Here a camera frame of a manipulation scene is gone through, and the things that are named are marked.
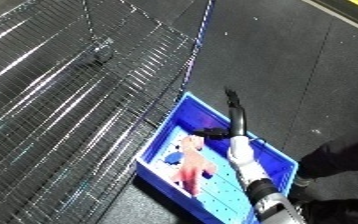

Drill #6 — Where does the pink soft toy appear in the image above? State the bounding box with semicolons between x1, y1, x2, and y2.
161;134;220;197

